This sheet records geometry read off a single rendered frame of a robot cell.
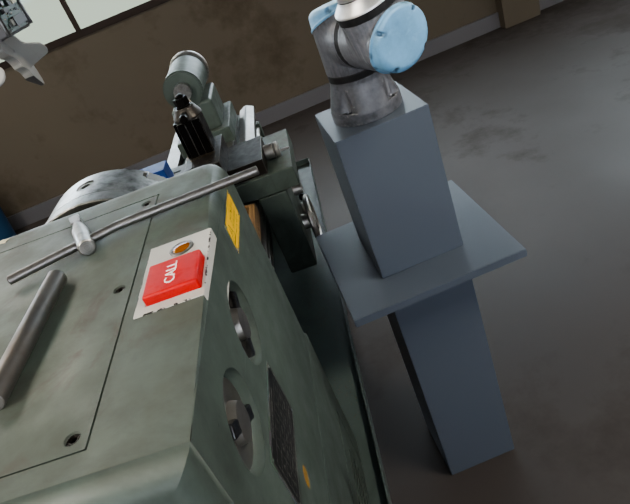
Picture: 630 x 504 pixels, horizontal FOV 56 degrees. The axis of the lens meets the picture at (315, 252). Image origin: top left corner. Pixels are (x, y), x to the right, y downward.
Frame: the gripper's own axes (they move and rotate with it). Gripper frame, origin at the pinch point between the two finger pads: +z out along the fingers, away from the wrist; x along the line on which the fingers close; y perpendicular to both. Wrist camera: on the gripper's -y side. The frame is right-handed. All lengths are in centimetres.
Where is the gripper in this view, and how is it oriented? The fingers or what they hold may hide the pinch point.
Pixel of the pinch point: (16, 105)
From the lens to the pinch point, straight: 96.7
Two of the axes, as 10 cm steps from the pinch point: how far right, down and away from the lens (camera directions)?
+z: 3.4, 7.8, 5.2
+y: 9.4, -2.4, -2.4
